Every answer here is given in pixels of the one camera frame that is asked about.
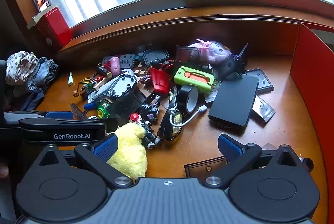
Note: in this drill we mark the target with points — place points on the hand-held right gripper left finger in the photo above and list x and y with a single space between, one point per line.
105 147

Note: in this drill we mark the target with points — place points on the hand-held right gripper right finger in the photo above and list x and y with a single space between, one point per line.
229 146

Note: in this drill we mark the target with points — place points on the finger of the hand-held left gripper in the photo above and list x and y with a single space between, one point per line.
58 115
111 125

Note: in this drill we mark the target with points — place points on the large red cardboard box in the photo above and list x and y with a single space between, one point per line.
310 77

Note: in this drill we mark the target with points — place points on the green spinning top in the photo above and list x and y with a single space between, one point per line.
104 110

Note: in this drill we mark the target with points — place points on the red white small figure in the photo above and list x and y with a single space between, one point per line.
134 117

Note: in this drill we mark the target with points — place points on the yellow plush toy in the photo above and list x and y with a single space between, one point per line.
129 154

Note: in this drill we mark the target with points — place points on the black plastic box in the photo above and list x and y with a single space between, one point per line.
129 107

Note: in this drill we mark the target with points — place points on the gold gear charm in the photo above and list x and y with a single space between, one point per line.
77 93

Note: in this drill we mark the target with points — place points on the black white robot figure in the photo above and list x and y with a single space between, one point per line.
150 134

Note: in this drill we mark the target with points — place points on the dark toy figure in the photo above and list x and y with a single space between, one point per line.
150 110

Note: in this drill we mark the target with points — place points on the black power bank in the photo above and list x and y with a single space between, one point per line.
233 101

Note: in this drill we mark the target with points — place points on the silver foil packet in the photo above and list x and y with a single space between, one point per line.
263 109

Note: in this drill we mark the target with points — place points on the white paper packet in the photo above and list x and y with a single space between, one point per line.
215 92

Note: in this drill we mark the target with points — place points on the black marker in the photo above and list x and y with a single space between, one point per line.
103 70

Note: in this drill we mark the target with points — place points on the black glasses yellow lenses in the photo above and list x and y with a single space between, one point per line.
171 120

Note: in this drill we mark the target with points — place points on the pink toy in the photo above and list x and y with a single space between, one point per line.
114 65

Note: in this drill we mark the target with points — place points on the black tape roll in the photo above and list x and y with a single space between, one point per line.
185 100

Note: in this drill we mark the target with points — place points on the red plastic piece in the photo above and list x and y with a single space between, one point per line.
159 80

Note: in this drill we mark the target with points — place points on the grey plate with holes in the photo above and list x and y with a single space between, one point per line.
126 60

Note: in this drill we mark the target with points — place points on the black square plate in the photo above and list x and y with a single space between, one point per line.
262 80
156 55

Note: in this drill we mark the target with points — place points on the green orange case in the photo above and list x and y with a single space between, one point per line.
194 78

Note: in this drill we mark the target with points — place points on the small red box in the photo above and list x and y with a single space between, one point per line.
53 26

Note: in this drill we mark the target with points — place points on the purple plush toy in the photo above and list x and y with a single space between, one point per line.
211 51

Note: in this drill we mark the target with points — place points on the dark grey plastic bracket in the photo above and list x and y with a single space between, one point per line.
78 111

